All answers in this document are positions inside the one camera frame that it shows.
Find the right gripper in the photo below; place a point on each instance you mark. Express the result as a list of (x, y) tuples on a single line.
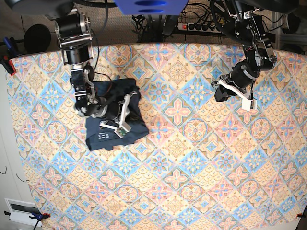
[(105, 109)]

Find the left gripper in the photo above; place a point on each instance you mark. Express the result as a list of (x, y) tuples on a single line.
[(241, 76)]

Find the dark navy t-shirt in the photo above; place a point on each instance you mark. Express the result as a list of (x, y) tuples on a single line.
[(105, 138)]

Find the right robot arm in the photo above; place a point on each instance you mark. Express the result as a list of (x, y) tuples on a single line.
[(75, 37)]

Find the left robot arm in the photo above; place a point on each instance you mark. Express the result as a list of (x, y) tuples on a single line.
[(246, 28)]

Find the patterned colourful tablecloth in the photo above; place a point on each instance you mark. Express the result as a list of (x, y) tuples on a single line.
[(203, 166)]

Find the black round stool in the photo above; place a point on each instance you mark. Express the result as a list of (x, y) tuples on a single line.
[(37, 39)]

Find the red black clamp upper left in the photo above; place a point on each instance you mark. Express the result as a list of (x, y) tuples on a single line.
[(5, 60)]

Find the blue clamp lower left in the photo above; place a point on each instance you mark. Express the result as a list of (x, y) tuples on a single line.
[(36, 216)]

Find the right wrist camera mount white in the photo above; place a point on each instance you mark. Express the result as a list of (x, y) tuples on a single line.
[(122, 127)]

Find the white power strip red switch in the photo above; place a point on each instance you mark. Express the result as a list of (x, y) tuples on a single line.
[(198, 27)]

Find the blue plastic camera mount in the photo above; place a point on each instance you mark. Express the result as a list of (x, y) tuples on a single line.
[(148, 7)]

